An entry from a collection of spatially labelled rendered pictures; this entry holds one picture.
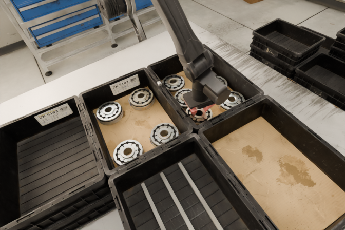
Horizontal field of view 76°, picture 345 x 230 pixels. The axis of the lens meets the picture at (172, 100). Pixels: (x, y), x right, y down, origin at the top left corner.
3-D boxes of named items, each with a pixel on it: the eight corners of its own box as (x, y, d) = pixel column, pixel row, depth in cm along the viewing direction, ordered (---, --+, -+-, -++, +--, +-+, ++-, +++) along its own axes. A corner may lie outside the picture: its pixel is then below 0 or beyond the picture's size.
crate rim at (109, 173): (79, 97, 90) (77, 93, 88) (146, 70, 98) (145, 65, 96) (108, 180, 65) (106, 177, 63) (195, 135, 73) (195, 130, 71)
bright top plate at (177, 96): (169, 96, 93) (169, 95, 92) (189, 85, 95) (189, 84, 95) (182, 111, 86) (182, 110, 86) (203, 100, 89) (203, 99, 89)
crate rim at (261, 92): (146, 70, 98) (145, 65, 96) (203, 46, 105) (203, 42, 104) (195, 135, 73) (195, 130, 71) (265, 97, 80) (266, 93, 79)
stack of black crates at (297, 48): (243, 76, 200) (251, 31, 167) (265, 62, 209) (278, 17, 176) (280, 101, 176) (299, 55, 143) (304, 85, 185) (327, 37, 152)
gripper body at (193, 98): (217, 100, 76) (219, 85, 70) (190, 111, 74) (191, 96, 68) (208, 88, 80) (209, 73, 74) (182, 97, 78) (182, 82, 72)
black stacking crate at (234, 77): (150, 85, 105) (146, 66, 96) (203, 63, 112) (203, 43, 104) (196, 149, 80) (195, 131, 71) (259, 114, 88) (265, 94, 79)
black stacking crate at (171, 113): (89, 112, 97) (78, 94, 88) (149, 86, 104) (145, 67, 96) (118, 192, 72) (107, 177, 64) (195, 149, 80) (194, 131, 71)
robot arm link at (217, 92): (205, 46, 63) (181, 65, 62) (234, 68, 57) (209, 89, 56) (210, 72, 73) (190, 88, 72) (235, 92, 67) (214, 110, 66)
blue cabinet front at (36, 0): (39, 47, 233) (5, -8, 192) (102, 23, 256) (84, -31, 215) (40, 48, 231) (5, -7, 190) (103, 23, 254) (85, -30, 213)
